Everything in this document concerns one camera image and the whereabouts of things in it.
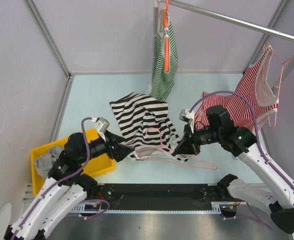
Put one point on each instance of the grey cloth garment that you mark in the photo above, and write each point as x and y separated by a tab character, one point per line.
44	163

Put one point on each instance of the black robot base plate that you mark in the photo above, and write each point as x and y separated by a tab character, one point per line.
123	193

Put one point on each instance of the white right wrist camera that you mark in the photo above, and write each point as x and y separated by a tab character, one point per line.
188	116

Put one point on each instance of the yellow plastic bin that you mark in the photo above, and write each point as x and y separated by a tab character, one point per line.
95	167

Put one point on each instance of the black white striped tank top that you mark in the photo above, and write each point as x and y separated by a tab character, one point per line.
135	113

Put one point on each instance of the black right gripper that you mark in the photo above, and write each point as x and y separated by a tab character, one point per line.
185	146

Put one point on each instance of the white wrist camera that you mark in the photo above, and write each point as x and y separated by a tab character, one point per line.
101	125
188	116

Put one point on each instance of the white slotted cable duct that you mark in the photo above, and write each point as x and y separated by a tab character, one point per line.
156	207

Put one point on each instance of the orange plastic hanger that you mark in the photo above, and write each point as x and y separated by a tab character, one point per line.
166	37

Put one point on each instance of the green white striped tank top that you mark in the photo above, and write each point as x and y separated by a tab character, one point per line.
164	80

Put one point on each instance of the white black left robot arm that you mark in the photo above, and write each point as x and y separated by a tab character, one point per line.
66	185

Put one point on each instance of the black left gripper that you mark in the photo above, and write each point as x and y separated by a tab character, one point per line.
120	150

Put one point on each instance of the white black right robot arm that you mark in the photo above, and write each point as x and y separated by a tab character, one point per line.
278	199

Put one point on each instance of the metal clothes rail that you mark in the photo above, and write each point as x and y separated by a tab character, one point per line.
248	25

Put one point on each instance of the red white striped tank top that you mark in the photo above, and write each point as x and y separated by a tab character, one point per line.
253	86

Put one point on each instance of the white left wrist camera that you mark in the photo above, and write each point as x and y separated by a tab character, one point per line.
101	125

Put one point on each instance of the pink wire hanger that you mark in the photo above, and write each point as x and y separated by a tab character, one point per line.
167	157

